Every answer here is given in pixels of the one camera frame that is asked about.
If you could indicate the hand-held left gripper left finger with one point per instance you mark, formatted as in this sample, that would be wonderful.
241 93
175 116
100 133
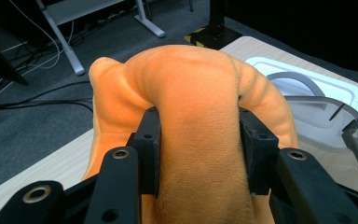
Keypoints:
118 186

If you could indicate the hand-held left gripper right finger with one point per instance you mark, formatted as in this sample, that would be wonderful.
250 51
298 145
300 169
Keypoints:
298 186

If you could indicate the orange plush toy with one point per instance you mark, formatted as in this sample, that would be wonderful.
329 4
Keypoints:
195 109

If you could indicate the black stand striped base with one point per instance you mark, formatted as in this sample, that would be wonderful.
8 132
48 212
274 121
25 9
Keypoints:
217 31

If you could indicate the white metal desk frame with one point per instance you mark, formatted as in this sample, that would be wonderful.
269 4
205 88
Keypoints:
74 9

